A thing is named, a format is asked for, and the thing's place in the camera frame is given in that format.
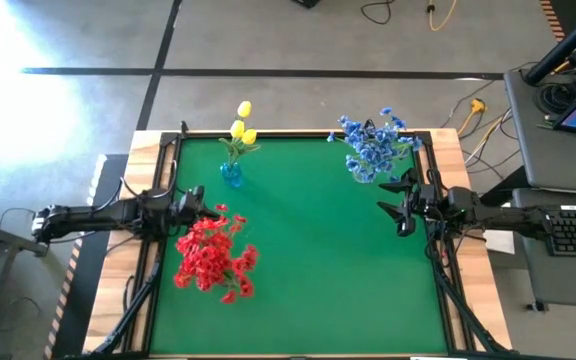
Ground blue glass vase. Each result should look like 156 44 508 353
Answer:
219 160 244 189

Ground green table mat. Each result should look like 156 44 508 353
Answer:
148 135 450 357

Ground coiled black cables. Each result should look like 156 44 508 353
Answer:
534 79 576 117

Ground black monitor pole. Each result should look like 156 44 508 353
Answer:
524 0 576 87

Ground grey computer desk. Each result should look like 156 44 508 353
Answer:
477 67 576 314

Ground yellow plug with cable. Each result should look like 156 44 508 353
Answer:
457 98 489 137

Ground black floor cable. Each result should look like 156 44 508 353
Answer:
359 0 395 26

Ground black aluminium table frame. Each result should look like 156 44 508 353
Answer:
62 119 519 360

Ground white paper sheet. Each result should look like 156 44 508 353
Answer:
480 229 517 256

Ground clear glass vase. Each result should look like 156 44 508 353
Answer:
351 167 377 185

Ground grey metal stand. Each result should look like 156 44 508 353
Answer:
0 199 52 360

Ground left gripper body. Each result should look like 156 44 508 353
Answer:
180 185 208 224

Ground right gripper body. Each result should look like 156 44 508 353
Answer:
396 168 450 237

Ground yellow artificial tulip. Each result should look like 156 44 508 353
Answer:
217 119 246 166
227 100 253 166
230 128 263 166

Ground floor cable bundle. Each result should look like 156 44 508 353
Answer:
440 62 539 176

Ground black striped-edge floor mat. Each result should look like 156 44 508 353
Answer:
539 0 569 42
42 152 129 360

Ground long yellow cable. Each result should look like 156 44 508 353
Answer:
426 0 460 33

